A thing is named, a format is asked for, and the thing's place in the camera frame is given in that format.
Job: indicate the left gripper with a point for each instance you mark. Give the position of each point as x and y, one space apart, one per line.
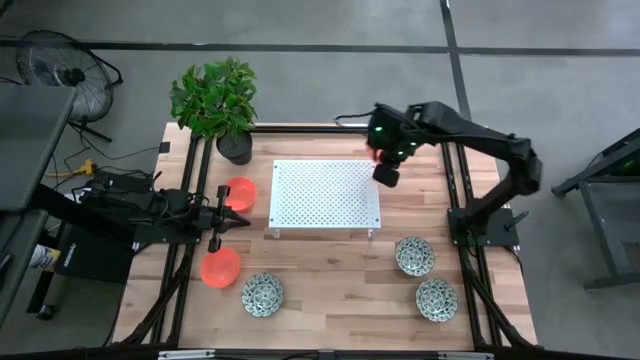
220 220

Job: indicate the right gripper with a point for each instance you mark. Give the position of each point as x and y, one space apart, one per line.
395 149

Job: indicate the teal floral patterned ceramic bowl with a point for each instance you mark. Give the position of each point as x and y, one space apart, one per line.
262 295
415 256
436 300

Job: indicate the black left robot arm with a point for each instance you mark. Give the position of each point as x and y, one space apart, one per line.
150 205

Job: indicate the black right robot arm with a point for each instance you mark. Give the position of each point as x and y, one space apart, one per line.
475 132

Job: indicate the orange plastic bowl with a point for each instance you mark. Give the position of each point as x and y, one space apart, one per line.
220 270
242 195

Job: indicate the white perforated metal shelf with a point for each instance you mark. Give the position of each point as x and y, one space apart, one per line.
325 195

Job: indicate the green potted plant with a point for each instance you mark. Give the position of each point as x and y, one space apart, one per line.
215 100

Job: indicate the black power supply box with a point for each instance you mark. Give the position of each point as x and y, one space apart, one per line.
120 182

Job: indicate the black computer case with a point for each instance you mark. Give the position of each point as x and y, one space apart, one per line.
95 260

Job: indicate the white and yellow bottle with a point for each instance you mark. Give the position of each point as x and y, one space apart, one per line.
45 257

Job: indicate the black floor fan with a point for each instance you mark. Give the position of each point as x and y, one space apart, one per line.
70 75

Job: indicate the grey side desk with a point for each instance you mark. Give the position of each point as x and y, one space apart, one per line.
15 260

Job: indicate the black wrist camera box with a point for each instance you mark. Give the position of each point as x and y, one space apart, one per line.
386 175

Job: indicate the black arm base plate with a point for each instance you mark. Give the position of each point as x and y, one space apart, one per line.
165 237
500 235

